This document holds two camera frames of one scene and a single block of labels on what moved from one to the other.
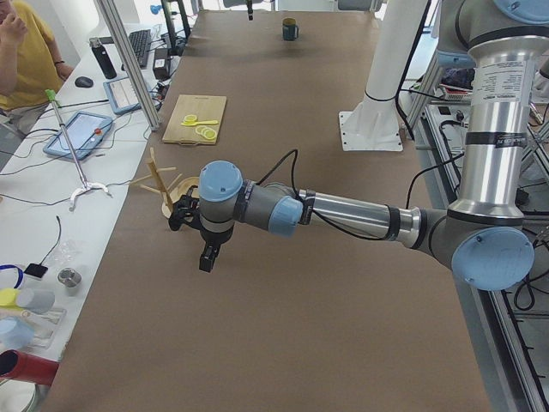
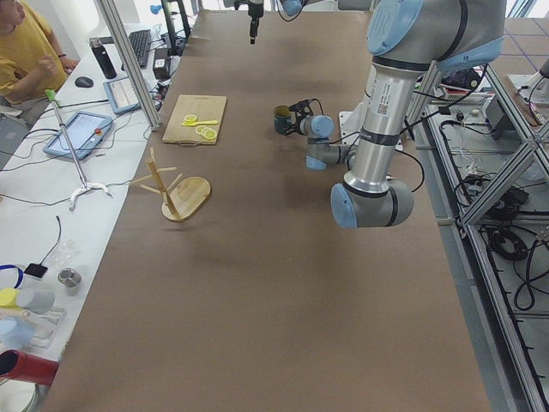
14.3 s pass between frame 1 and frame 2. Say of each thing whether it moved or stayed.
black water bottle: stayed
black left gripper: moved
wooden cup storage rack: stayed
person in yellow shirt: stayed
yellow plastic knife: stayed
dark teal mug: moved
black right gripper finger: moved
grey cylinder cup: stayed
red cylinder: stayed
